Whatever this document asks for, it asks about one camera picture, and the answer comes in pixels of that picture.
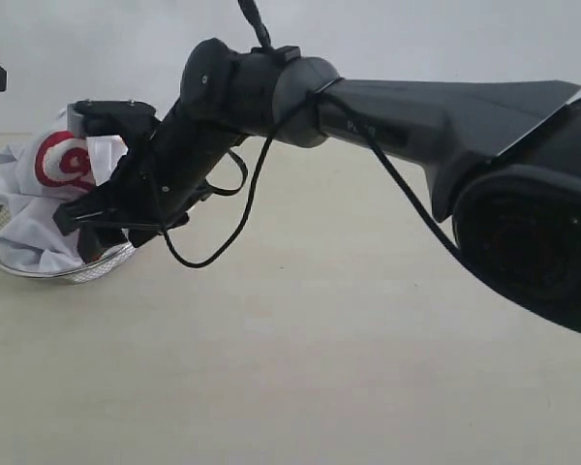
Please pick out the white t-shirt red lettering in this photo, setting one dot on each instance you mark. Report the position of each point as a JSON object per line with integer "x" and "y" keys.
{"x": 37, "y": 176}

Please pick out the round metal mesh basket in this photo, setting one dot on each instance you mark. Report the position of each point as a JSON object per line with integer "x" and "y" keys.
{"x": 109, "y": 261}

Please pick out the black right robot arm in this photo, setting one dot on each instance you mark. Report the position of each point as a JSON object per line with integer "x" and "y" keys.
{"x": 502, "y": 160}

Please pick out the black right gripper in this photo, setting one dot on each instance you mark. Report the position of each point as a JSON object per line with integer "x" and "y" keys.
{"x": 148, "y": 190}

